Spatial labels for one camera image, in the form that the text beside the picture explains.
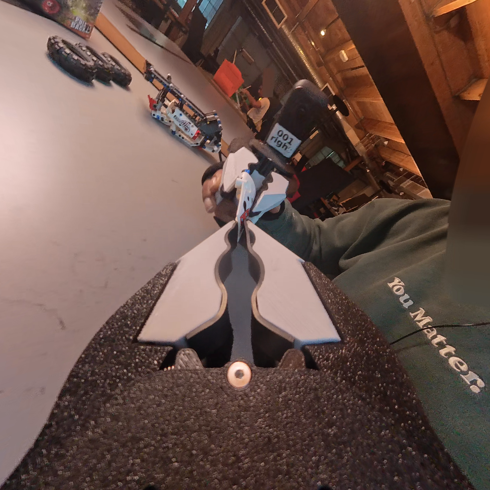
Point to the orange crate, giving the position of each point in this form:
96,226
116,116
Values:
228,78

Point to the white spotted toy panel assembly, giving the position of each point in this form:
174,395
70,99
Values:
245,195

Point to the printed toy set box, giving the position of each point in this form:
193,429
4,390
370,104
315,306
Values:
72,19

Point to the black toy tyre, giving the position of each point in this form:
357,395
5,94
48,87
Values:
71,57
119,71
97,63

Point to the person's right hand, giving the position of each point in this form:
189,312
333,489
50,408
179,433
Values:
209,187

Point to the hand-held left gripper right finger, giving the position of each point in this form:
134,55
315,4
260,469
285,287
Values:
294,302

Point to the person's right forearm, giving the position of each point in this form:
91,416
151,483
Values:
314,241

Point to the partly built toy vehicle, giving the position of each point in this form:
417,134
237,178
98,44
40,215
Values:
183,118

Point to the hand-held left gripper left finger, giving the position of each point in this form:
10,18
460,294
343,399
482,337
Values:
183,302

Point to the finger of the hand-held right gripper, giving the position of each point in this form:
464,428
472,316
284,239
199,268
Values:
273,195
234,168

